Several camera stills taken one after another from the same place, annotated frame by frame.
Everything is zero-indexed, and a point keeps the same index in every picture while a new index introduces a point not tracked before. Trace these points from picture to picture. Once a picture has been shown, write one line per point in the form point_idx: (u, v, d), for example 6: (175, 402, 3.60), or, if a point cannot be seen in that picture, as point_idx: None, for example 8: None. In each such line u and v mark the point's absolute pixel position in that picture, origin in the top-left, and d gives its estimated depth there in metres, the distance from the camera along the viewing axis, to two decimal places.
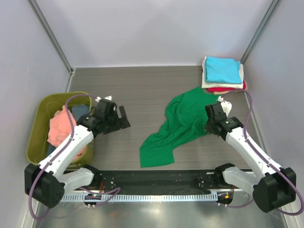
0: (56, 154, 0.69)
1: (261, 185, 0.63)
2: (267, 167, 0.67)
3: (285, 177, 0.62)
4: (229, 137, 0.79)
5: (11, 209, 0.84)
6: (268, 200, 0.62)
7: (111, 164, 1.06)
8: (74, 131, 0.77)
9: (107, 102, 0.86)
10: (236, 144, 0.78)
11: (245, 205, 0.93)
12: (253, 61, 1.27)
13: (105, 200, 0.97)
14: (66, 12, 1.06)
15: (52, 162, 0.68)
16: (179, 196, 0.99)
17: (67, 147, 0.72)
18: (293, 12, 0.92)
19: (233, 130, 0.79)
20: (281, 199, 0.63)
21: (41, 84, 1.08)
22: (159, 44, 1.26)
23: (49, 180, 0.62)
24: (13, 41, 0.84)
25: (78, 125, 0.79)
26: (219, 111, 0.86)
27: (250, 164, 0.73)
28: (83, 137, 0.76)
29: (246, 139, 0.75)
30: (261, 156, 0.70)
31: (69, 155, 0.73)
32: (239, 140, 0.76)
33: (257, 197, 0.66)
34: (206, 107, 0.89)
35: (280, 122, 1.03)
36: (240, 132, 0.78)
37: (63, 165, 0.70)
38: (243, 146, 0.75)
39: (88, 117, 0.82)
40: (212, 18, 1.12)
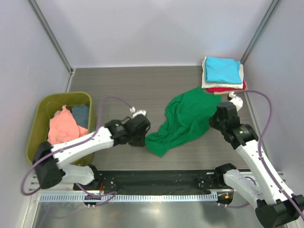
0: (72, 146, 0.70)
1: (268, 206, 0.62)
2: (278, 192, 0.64)
3: (295, 206, 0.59)
4: (242, 150, 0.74)
5: (11, 209, 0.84)
6: (271, 220, 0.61)
7: (111, 165, 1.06)
8: (97, 131, 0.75)
9: (143, 119, 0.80)
10: (246, 158, 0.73)
11: (245, 205, 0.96)
12: (253, 61, 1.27)
13: (105, 200, 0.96)
14: (66, 11, 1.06)
15: (63, 150, 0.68)
16: (179, 196, 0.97)
17: (81, 145, 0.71)
18: (293, 12, 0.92)
19: (247, 144, 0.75)
20: (285, 220, 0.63)
21: (41, 85, 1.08)
22: (158, 44, 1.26)
23: (52, 166, 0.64)
24: (13, 41, 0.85)
25: (105, 127, 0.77)
26: (232, 117, 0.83)
27: (258, 181, 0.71)
28: (105, 140, 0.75)
29: (260, 157, 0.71)
30: (273, 179, 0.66)
31: (84, 151, 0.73)
32: (251, 156, 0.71)
33: (260, 213, 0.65)
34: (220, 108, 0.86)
35: (280, 122, 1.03)
36: (253, 147, 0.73)
37: (71, 157, 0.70)
38: (256, 163, 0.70)
39: (118, 125, 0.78)
40: (211, 18, 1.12)
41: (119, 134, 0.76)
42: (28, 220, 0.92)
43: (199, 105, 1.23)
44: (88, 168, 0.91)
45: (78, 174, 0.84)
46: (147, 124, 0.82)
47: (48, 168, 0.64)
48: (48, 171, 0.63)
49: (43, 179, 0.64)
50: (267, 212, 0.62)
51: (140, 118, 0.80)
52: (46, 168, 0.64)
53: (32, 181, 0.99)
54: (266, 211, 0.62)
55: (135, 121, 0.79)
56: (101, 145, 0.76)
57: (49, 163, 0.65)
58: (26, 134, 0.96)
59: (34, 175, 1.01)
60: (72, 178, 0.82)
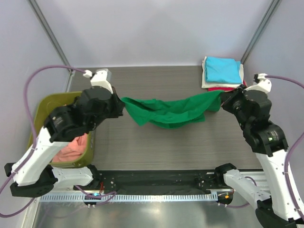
0: (20, 165, 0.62)
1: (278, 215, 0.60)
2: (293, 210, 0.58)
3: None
4: (265, 158, 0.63)
5: (11, 208, 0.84)
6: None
7: (111, 164, 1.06)
8: (36, 137, 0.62)
9: (88, 101, 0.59)
10: (268, 167, 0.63)
11: (246, 204, 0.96)
12: (254, 61, 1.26)
13: (105, 200, 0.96)
14: (67, 12, 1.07)
15: (17, 172, 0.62)
16: (179, 195, 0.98)
17: (29, 160, 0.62)
18: (293, 11, 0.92)
19: (274, 155, 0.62)
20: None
21: (41, 85, 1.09)
22: (158, 44, 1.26)
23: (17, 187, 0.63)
24: (14, 41, 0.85)
25: (43, 127, 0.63)
26: (263, 115, 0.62)
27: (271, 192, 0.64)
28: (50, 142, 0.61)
29: (285, 173, 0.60)
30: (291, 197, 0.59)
31: (41, 161, 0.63)
32: (275, 170, 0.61)
33: (263, 217, 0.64)
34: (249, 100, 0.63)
35: (280, 122, 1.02)
36: (280, 159, 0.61)
37: (31, 174, 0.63)
38: (279, 177, 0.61)
39: (56, 118, 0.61)
40: (211, 18, 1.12)
41: (64, 125, 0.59)
42: (28, 220, 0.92)
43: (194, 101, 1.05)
44: (85, 169, 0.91)
45: (74, 177, 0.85)
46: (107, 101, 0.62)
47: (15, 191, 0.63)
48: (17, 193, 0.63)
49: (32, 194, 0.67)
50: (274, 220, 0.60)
51: (101, 91, 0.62)
52: (14, 191, 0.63)
53: None
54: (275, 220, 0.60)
55: (82, 105, 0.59)
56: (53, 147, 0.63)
57: (14, 185, 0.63)
58: (26, 134, 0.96)
59: None
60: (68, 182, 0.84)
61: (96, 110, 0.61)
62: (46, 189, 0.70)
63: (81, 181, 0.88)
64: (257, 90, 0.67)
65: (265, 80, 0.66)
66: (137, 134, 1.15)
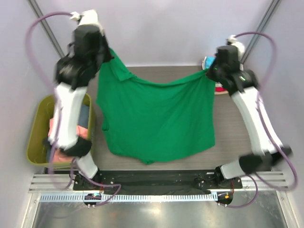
0: (57, 127, 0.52)
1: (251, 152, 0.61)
2: (268, 143, 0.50)
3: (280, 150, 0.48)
4: (237, 98, 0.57)
5: (11, 209, 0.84)
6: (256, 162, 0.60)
7: (112, 165, 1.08)
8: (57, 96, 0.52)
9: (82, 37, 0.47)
10: (243, 107, 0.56)
11: (248, 203, 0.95)
12: (253, 61, 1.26)
13: (105, 200, 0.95)
14: (67, 12, 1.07)
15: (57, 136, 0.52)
16: (179, 195, 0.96)
17: (61, 119, 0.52)
18: (293, 11, 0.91)
19: (245, 91, 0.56)
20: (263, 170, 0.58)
21: (41, 85, 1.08)
22: (158, 44, 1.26)
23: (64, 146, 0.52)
24: (14, 41, 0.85)
25: (58, 85, 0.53)
26: (233, 61, 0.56)
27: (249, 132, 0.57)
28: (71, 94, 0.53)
29: (258, 107, 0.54)
30: (266, 131, 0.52)
31: (73, 112, 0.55)
32: (248, 104, 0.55)
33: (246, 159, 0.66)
34: (220, 51, 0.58)
35: (280, 123, 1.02)
36: (252, 97, 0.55)
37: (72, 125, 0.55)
38: (251, 112, 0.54)
39: (61, 70, 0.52)
40: (211, 18, 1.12)
41: (74, 71, 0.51)
42: (28, 221, 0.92)
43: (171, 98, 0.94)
44: (85, 167, 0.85)
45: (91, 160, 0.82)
46: (101, 33, 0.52)
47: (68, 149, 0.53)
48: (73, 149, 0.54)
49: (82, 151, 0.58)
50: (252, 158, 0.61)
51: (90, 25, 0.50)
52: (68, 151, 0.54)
53: (32, 181, 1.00)
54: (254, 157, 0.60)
55: (77, 49, 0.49)
56: (82, 92, 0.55)
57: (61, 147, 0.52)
58: (26, 133, 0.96)
59: (34, 175, 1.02)
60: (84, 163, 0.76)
61: (94, 47, 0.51)
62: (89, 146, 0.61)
63: (92, 169, 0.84)
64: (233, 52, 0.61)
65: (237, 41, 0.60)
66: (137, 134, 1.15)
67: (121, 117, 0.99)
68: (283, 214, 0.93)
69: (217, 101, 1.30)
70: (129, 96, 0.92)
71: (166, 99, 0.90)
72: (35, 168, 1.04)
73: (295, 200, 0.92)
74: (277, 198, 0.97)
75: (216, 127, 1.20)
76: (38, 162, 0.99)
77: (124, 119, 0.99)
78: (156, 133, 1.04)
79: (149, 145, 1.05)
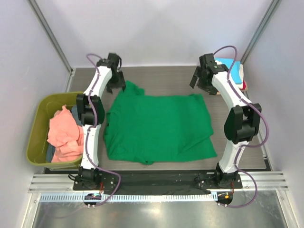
0: (93, 84, 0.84)
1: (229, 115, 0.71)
2: (238, 102, 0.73)
3: (252, 106, 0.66)
4: (214, 79, 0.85)
5: (11, 209, 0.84)
6: (240, 125, 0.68)
7: (111, 165, 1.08)
8: (99, 68, 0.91)
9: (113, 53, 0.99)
10: (219, 85, 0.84)
11: (248, 203, 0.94)
12: (253, 61, 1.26)
13: (104, 200, 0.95)
14: (67, 11, 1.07)
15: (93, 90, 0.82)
16: (179, 195, 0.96)
17: (99, 79, 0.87)
18: (292, 11, 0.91)
19: (218, 73, 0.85)
20: (246, 131, 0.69)
21: (41, 85, 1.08)
22: (158, 44, 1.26)
23: (97, 100, 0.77)
24: (14, 41, 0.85)
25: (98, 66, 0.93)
26: (210, 60, 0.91)
27: (226, 100, 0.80)
28: (106, 69, 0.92)
29: (228, 80, 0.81)
30: (236, 93, 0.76)
31: (100, 87, 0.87)
32: (221, 81, 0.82)
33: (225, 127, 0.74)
34: (200, 57, 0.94)
35: (279, 123, 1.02)
36: (223, 75, 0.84)
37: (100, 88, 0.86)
38: (224, 85, 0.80)
39: (104, 61, 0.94)
40: (211, 18, 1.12)
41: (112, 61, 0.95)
42: (28, 220, 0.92)
43: (169, 106, 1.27)
44: (84, 163, 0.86)
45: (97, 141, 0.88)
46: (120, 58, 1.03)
47: (96, 102, 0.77)
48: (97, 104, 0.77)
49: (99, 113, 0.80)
50: (238, 119, 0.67)
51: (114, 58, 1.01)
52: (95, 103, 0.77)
53: (32, 181, 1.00)
54: (240, 117, 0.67)
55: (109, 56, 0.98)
56: (108, 74, 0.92)
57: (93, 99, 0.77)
58: (26, 133, 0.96)
59: (33, 175, 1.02)
60: (91, 143, 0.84)
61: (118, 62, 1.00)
62: None
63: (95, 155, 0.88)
64: None
65: None
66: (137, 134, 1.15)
67: (128, 115, 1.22)
68: (283, 213, 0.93)
69: (217, 101, 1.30)
70: (138, 102, 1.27)
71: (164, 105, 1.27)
72: (35, 168, 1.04)
73: (294, 199, 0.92)
74: (277, 198, 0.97)
75: (216, 127, 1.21)
76: (38, 162, 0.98)
77: (128, 121, 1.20)
78: (156, 130, 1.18)
79: (149, 142, 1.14)
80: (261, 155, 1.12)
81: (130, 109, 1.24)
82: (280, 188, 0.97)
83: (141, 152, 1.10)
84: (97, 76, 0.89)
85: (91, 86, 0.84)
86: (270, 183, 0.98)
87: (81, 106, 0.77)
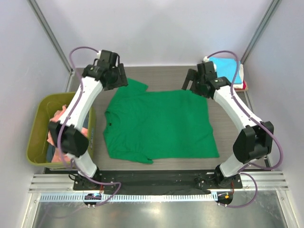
0: (72, 108, 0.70)
1: (240, 136, 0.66)
2: (248, 121, 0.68)
3: (265, 128, 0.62)
4: (217, 95, 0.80)
5: (11, 209, 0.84)
6: (252, 146, 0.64)
7: (111, 165, 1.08)
8: (83, 83, 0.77)
9: (109, 52, 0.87)
10: (223, 102, 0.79)
11: (248, 203, 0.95)
12: (253, 61, 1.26)
13: (105, 200, 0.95)
14: (67, 11, 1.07)
15: (71, 116, 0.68)
16: (179, 195, 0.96)
17: (80, 99, 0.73)
18: (292, 11, 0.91)
19: (221, 89, 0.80)
20: (259, 151, 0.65)
21: (41, 85, 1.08)
22: (158, 43, 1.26)
23: (73, 132, 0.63)
24: (14, 41, 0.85)
25: (84, 77, 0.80)
26: (210, 71, 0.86)
27: (232, 118, 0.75)
28: (92, 84, 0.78)
29: (232, 96, 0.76)
30: (244, 111, 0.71)
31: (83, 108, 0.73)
32: (225, 98, 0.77)
33: (236, 147, 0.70)
34: (198, 65, 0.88)
35: (279, 123, 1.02)
36: (226, 90, 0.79)
37: (82, 113, 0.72)
38: (229, 102, 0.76)
39: (92, 68, 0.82)
40: (211, 18, 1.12)
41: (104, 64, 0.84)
42: (28, 220, 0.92)
43: (167, 106, 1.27)
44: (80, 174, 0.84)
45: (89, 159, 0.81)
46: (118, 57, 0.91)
47: (71, 135, 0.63)
48: (73, 137, 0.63)
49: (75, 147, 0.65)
50: (249, 141, 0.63)
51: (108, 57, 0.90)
52: (71, 136, 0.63)
53: (32, 181, 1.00)
54: (251, 138, 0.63)
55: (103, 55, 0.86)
56: (94, 90, 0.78)
57: (68, 131, 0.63)
58: (26, 133, 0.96)
59: (34, 175, 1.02)
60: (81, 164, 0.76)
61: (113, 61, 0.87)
62: (85, 144, 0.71)
63: (90, 168, 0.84)
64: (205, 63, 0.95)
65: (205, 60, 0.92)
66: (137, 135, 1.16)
67: (128, 114, 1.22)
68: (283, 213, 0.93)
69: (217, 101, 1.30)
70: (138, 102, 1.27)
71: (163, 105, 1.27)
72: (35, 168, 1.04)
73: (294, 199, 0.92)
74: (277, 198, 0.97)
75: (216, 127, 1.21)
76: (38, 162, 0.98)
77: (128, 122, 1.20)
78: (157, 128, 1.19)
79: (150, 140, 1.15)
80: None
81: (131, 109, 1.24)
82: (280, 188, 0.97)
83: (142, 150, 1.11)
84: (80, 93, 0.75)
85: (70, 110, 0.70)
86: (270, 183, 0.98)
87: (56, 137, 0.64)
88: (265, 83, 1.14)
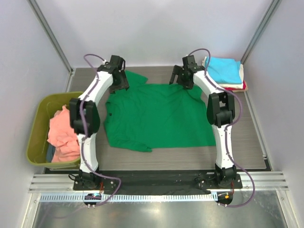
0: (89, 90, 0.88)
1: (209, 104, 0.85)
2: (214, 90, 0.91)
3: (229, 92, 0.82)
4: (195, 78, 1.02)
5: (11, 208, 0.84)
6: (218, 109, 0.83)
7: (112, 165, 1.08)
8: (99, 74, 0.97)
9: (118, 56, 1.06)
10: (199, 81, 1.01)
11: (251, 198, 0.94)
12: (253, 61, 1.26)
13: (105, 200, 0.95)
14: (67, 11, 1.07)
15: (89, 95, 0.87)
16: (179, 195, 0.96)
17: (97, 84, 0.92)
18: (292, 10, 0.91)
19: (198, 72, 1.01)
20: (223, 114, 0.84)
21: (41, 85, 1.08)
22: (158, 43, 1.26)
23: (90, 107, 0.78)
24: (13, 41, 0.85)
25: (99, 71, 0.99)
26: (192, 61, 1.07)
27: (205, 91, 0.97)
28: (107, 75, 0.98)
29: (205, 76, 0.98)
30: (212, 84, 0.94)
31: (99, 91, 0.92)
32: (200, 77, 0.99)
33: (209, 116, 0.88)
34: (183, 59, 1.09)
35: (279, 122, 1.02)
36: (201, 73, 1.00)
37: (98, 97, 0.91)
38: (203, 80, 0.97)
39: (106, 66, 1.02)
40: (211, 18, 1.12)
41: (118, 62, 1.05)
42: (28, 220, 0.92)
43: (166, 99, 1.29)
44: (83, 167, 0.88)
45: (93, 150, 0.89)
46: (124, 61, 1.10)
47: (90, 110, 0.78)
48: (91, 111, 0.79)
49: (91, 121, 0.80)
50: (215, 104, 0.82)
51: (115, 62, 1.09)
52: (89, 110, 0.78)
53: (32, 181, 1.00)
54: (216, 102, 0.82)
55: (114, 61, 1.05)
56: (108, 81, 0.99)
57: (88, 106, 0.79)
58: (26, 133, 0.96)
59: (34, 175, 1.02)
60: (87, 151, 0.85)
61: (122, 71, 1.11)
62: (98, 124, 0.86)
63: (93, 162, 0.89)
64: (196, 79, 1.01)
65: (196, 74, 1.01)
66: (137, 134, 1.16)
67: (128, 105, 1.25)
68: (284, 214, 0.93)
69: None
70: (138, 95, 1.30)
71: (163, 98, 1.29)
72: (35, 168, 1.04)
73: (294, 199, 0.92)
74: (277, 198, 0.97)
75: None
76: (38, 162, 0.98)
77: (128, 113, 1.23)
78: (156, 120, 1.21)
79: (150, 129, 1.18)
80: (261, 155, 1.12)
81: (129, 101, 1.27)
82: (280, 188, 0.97)
83: (142, 140, 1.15)
84: (97, 81, 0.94)
85: (88, 90, 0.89)
86: (269, 184, 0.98)
87: (75, 113, 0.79)
88: (265, 83, 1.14)
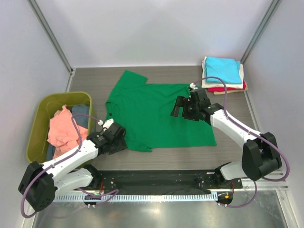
0: (60, 160, 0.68)
1: (246, 154, 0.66)
2: (247, 135, 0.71)
3: (266, 140, 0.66)
4: (213, 120, 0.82)
5: (11, 209, 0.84)
6: (261, 160, 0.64)
7: (111, 165, 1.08)
8: (81, 143, 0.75)
9: (118, 127, 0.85)
10: (220, 125, 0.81)
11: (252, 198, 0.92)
12: (253, 61, 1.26)
13: (105, 200, 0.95)
14: (67, 11, 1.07)
15: (55, 166, 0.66)
16: (179, 195, 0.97)
17: (72, 156, 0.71)
18: (292, 10, 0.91)
19: (215, 113, 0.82)
20: (269, 166, 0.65)
21: (41, 85, 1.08)
22: (158, 43, 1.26)
23: (45, 183, 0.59)
24: (13, 40, 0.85)
25: (87, 138, 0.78)
26: (204, 98, 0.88)
27: (233, 137, 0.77)
28: (93, 147, 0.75)
29: (227, 117, 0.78)
30: (242, 128, 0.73)
31: (70, 166, 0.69)
32: (221, 119, 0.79)
33: (247, 167, 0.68)
34: (192, 92, 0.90)
35: (280, 122, 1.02)
36: (220, 114, 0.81)
37: (64, 171, 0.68)
38: (226, 124, 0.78)
39: (99, 135, 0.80)
40: (211, 18, 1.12)
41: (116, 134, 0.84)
42: (28, 220, 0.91)
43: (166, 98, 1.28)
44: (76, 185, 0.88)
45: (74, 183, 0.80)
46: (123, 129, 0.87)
47: (42, 186, 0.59)
48: (43, 187, 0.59)
49: (37, 198, 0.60)
50: (255, 154, 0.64)
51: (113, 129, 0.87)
52: (41, 185, 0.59)
53: None
54: (256, 151, 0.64)
55: (111, 131, 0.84)
56: (91, 154, 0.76)
57: (44, 179, 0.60)
58: (26, 133, 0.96)
59: None
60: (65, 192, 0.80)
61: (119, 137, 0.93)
62: (51, 199, 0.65)
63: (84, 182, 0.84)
64: (215, 122, 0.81)
65: (214, 116, 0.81)
66: (137, 134, 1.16)
67: (128, 105, 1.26)
68: (283, 213, 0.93)
69: (218, 101, 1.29)
70: (137, 95, 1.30)
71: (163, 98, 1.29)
72: None
73: (294, 199, 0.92)
74: (277, 198, 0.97)
75: None
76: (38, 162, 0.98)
77: (128, 113, 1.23)
78: (157, 120, 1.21)
79: (150, 130, 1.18)
80: None
81: (130, 101, 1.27)
82: (280, 188, 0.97)
83: (142, 140, 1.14)
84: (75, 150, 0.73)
85: (57, 160, 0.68)
86: (269, 184, 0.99)
87: (29, 178, 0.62)
88: (265, 83, 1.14)
